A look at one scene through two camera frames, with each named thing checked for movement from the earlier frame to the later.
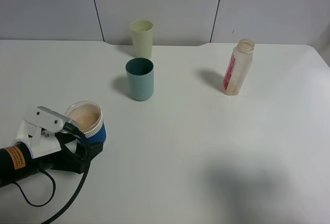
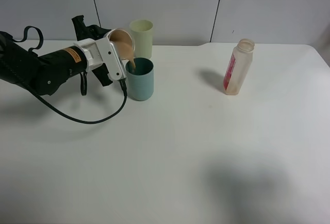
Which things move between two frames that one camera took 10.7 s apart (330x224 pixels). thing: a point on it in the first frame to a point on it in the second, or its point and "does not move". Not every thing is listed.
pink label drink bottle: (239, 67) does not move
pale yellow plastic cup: (142, 31) does not move
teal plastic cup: (139, 72) does not move
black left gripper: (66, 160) to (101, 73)
